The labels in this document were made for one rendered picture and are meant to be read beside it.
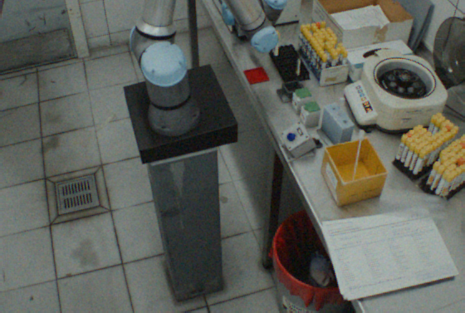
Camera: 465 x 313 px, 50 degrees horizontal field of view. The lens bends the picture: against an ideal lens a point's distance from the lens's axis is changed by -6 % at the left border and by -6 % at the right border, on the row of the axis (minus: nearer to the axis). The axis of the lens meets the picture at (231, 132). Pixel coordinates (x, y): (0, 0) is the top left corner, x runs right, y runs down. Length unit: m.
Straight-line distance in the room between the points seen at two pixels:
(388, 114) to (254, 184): 1.14
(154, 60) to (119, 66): 1.92
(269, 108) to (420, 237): 0.62
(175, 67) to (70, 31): 2.01
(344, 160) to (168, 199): 0.55
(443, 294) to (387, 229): 0.22
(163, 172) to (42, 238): 1.11
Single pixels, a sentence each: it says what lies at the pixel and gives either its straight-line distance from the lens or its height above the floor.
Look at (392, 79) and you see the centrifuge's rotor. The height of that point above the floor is 0.97.
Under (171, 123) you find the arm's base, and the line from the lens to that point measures 1.48.
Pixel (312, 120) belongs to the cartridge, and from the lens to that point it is 1.61.
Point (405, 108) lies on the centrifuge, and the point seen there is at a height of 0.98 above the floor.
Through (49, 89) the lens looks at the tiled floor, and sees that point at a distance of 3.27.
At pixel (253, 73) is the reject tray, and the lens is 1.79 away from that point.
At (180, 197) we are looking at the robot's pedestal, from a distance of 1.67.
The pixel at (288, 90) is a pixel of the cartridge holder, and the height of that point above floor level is 0.89.
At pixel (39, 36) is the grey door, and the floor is 0.23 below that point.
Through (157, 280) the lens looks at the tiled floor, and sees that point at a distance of 2.31.
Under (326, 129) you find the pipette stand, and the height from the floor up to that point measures 0.91.
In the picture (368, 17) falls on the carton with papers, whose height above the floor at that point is 0.94.
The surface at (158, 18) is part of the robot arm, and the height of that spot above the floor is 1.22.
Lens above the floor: 2.02
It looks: 46 degrees down
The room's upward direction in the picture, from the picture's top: 1 degrees counter-clockwise
